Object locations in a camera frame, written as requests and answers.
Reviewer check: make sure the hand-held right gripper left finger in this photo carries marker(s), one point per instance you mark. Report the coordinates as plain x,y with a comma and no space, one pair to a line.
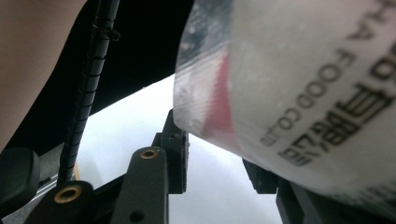
178,155

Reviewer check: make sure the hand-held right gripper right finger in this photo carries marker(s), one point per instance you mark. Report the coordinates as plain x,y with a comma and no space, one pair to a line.
261,180

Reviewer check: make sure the white and red refill pouch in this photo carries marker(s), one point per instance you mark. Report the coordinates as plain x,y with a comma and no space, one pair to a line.
280,77

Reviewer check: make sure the white paper sheet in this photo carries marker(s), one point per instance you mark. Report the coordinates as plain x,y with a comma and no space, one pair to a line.
130,118

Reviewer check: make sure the black rounded object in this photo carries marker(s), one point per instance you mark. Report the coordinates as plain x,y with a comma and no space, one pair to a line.
17,180

